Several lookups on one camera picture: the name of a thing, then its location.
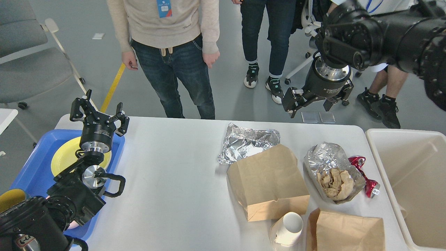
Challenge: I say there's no blue plastic tray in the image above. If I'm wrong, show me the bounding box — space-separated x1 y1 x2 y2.
10 130 125 241

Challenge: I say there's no beige plastic bin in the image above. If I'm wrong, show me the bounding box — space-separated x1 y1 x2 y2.
366 129 446 251

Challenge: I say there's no foil ball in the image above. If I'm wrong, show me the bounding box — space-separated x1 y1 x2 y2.
304 142 366 204

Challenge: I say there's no brown paper bag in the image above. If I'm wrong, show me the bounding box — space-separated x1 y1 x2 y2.
306 208 386 251
227 144 310 221

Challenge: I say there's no person in beige sweater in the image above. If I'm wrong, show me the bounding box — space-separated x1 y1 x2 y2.
107 0 220 120

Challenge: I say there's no grey chair at left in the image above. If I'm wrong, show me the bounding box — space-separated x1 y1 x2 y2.
0 0 87 109

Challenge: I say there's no person in dark jeans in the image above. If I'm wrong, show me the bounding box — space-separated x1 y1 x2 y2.
232 0 297 104

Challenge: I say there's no red shiny wrapper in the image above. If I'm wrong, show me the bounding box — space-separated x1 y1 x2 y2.
348 156 380 198

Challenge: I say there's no white side table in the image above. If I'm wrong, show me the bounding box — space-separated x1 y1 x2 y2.
0 108 38 147

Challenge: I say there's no white paper cup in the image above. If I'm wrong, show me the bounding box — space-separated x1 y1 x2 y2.
269 212 303 251

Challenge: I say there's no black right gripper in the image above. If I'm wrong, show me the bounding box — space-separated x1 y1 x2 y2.
282 58 354 119

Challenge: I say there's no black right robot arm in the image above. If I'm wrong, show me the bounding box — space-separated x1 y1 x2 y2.
282 0 446 117

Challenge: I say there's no yellow plastic plate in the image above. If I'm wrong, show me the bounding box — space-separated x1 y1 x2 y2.
51 137 113 177

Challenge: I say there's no aluminium foil sheet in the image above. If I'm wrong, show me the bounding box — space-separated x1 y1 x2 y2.
217 123 280 164

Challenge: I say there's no seated person in white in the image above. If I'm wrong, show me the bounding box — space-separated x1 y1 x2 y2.
328 0 415 129

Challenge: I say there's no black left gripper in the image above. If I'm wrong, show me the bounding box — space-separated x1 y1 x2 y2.
70 90 130 153

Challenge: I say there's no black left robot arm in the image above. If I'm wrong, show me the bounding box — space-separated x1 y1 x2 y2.
0 90 130 251

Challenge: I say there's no teal yellow mug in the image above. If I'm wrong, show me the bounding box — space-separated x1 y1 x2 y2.
0 189 27 213

